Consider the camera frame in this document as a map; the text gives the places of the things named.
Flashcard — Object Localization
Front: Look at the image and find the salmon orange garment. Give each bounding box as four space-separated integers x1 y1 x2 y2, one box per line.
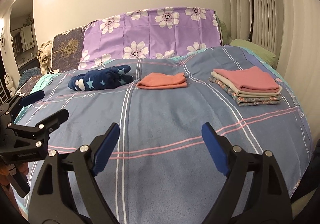
137 72 187 90

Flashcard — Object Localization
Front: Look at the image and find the left hand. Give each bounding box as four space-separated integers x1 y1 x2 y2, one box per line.
1 159 29 186

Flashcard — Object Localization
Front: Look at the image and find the white cat figurine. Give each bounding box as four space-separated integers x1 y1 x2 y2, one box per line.
4 73 16 97

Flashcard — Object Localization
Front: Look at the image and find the floral folded cloth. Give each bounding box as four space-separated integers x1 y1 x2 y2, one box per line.
209 77 282 106

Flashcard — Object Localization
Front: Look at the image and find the teal bed sheet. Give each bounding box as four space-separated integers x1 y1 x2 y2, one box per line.
15 73 63 124

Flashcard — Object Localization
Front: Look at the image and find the beige folded cloth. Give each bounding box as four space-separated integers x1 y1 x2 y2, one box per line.
210 71 283 98

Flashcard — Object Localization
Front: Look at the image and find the blue plaid bed blanket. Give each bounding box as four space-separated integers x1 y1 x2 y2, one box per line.
15 45 315 224

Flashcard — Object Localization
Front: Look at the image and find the pink folded cloth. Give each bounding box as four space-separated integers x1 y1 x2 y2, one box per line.
211 66 280 94

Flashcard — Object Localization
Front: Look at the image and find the beige cloth by bed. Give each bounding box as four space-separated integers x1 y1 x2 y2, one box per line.
37 40 53 75

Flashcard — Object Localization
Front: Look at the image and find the dark tree pattern pillow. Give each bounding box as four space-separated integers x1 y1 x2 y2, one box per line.
52 26 86 73

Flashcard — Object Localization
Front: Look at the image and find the green pillow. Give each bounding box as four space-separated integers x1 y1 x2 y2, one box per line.
230 39 276 67

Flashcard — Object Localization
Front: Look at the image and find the navy star fleece garment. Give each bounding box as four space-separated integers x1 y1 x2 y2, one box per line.
68 65 133 91

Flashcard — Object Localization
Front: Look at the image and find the purple floral pillow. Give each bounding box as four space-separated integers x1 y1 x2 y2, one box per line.
78 7 221 70

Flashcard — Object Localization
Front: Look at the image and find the cream window curtain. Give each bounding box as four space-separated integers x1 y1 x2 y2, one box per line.
219 0 284 57

